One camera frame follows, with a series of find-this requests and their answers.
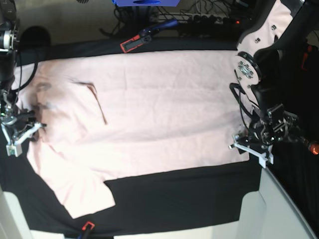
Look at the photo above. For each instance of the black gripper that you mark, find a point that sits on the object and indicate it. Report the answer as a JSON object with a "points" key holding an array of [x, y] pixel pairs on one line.
{"points": [[261, 137], [21, 119]]}

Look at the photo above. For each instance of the pink T-shirt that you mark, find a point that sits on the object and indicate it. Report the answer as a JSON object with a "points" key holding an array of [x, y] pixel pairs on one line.
{"points": [[124, 115]]}

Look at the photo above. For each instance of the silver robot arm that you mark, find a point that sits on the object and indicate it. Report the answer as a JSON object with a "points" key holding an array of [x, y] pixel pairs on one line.
{"points": [[268, 55]]}

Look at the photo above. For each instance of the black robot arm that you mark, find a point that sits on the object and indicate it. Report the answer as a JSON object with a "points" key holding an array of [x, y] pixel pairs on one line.
{"points": [[9, 45]]}

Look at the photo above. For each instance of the clear glass bottle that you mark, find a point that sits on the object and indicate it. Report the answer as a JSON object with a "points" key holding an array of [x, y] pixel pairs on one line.
{"points": [[306, 143]]}

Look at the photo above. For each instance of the black table cloth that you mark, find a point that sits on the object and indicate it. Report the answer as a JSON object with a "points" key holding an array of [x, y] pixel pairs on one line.
{"points": [[187, 199]]}

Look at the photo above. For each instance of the black round stool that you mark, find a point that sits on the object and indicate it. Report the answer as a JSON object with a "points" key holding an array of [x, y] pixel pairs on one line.
{"points": [[35, 36]]}

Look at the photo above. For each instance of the red and black clamp tool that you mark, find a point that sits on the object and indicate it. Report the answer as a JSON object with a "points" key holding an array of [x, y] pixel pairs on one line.
{"points": [[306, 53]]}

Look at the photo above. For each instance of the red clamp at table front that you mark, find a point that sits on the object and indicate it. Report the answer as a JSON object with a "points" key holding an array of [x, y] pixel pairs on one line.
{"points": [[86, 230]]}

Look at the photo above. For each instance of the red and blue clamp tool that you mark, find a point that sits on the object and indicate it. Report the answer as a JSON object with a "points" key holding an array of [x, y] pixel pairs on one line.
{"points": [[145, 36]]}

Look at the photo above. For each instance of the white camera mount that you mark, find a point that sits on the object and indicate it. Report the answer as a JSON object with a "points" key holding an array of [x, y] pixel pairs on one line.
{"points": [[16, 138], [262, 152]]}

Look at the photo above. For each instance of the blue plastic mount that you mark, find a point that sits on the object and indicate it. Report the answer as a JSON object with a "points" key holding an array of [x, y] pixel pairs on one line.
{"points": [[122, 3]]}

